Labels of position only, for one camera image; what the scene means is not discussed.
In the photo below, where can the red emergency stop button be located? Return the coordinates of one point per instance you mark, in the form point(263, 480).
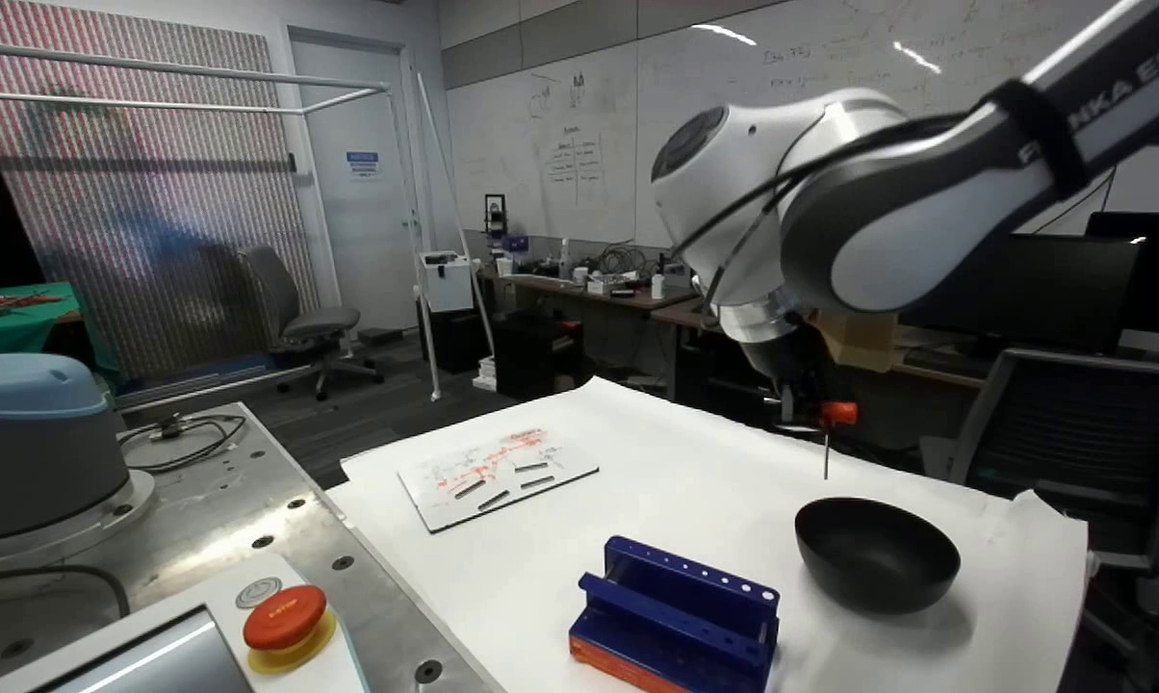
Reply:
point(286, 616)

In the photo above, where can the black bowl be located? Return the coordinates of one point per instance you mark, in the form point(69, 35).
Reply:
point(877, 554)

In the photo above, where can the black wall device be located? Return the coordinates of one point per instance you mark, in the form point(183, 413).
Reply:
point(496, 213)

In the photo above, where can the black marker pen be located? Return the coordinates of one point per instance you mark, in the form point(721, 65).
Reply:
point(472, 486)
point(536, 483)

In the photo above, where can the grey office chair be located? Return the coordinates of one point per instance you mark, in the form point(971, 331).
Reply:
point(292, 308)

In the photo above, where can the wide black monitor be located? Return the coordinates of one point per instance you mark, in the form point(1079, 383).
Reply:
point(1043, 292)

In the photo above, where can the cardboard box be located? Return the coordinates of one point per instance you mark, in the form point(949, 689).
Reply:
point(861, 341)

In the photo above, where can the translucent patterned partition screen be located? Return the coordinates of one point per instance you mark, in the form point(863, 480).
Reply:
point(130, 193)

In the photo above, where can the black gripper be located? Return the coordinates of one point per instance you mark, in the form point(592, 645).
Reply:
point(802, 370)

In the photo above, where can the orange object with thin rod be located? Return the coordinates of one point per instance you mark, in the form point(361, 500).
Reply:
point(840, 413)

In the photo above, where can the cluttered wooden desk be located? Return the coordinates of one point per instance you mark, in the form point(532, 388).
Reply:
point(592, 314)

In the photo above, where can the blue grey robot base dome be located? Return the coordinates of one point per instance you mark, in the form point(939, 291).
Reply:
point(33, 445)

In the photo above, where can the white control box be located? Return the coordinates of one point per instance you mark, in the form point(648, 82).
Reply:
point(178, 648)

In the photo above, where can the blue rack with orange base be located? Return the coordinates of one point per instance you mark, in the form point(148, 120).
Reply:
point(678, 616)

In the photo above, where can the small whiteboard with red scribbles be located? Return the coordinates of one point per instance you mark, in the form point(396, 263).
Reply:
point(504, 483)

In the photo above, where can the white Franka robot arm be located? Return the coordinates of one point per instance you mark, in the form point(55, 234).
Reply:
point(911, 216)

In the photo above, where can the blue door sign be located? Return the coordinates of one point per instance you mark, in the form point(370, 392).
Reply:
point(364, 164)

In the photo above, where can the green table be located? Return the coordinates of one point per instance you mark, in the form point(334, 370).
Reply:
point(14, 322)

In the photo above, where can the black mesh chair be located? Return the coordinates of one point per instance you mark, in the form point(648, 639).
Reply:
point(1079, 424)

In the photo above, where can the white paper sheet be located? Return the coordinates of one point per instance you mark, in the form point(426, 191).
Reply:
point(696, 473)

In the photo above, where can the white door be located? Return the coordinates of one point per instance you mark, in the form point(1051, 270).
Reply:
point(361, 242)

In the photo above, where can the white box on stand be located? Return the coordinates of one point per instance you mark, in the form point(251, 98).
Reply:
point(449, 283)

